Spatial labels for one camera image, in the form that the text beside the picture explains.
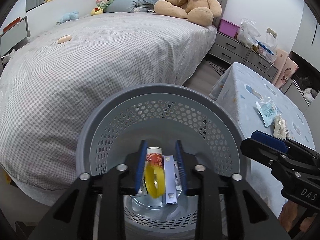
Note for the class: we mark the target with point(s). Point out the red flat item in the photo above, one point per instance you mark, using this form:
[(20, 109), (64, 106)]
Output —
[(11, 23)]

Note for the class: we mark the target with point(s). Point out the clear plastic bag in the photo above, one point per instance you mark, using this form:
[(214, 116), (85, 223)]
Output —
[(271, 42)]

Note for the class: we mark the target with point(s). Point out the light blue plush toy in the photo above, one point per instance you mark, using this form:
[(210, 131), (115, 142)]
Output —
[(68, 17)]

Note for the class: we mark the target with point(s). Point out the pink printed folding panels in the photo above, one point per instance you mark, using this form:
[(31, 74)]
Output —
[(285, 70)]

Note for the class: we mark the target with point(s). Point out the blue stick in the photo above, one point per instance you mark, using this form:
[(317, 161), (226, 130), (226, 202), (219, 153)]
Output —
[(265, 47)]

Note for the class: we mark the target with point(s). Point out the grey drawer dresser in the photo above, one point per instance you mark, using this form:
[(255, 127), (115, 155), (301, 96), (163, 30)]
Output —
[(260, 66)]

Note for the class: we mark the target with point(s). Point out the yellow red plush toy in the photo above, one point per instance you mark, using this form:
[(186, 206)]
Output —
[(97, 11)]

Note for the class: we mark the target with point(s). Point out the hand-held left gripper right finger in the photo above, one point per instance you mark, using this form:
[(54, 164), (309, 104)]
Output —
[(182, 172)]

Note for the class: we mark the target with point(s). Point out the light blue printed table cloth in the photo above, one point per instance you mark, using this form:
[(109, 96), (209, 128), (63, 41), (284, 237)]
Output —
[(240, 92)]

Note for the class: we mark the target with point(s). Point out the pink storage box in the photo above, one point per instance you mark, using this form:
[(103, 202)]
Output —
[(228, 28)]

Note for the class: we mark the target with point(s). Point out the white plastic bag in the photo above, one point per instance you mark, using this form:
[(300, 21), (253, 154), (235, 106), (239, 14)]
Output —
[(247, 33)]

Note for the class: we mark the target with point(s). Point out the crumpled white wrapper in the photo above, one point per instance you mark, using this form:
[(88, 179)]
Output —
[(280, 128)]

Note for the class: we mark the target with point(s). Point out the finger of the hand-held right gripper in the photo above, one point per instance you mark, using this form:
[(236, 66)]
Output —
[(255, 151), (267, 138)]

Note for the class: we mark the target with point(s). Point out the folded light blue quilt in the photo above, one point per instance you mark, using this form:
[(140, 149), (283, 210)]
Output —
[(130, 3)]

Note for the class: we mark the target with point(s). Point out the grey perforated plastic basket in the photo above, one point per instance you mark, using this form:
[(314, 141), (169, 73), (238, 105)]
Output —
[(105, 120)]

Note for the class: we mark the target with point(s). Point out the bed with checked grey sheet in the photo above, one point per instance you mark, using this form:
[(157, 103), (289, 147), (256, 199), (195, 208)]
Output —
[(100, 55)]

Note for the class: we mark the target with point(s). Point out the wall socket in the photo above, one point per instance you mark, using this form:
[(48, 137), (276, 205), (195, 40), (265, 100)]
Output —
[(271, 32)]

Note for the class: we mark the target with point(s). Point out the large tan teddy bear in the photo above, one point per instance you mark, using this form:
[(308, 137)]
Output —
[(190, 2)]

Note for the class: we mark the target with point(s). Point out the pink oval object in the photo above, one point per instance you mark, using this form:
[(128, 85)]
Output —
[(64, 39)]

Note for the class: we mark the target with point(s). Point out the light blue printed packet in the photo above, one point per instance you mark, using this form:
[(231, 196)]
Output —
[(268, 111)]

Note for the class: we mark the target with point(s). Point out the purple cardboard box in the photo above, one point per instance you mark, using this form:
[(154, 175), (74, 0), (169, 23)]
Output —
[(168, 177)]

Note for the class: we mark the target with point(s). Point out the grey nightstand with drawers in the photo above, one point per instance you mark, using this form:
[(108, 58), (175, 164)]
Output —
[(225, 48)]

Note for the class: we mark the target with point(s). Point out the white cabinet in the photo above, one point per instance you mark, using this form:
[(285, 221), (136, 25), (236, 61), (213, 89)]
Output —
[(12, 38)]

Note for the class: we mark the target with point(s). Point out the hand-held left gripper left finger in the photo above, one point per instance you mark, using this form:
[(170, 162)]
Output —
[(140, 170)]

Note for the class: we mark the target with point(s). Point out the person's right hand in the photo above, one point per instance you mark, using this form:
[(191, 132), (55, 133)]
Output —
[(287, 213)]

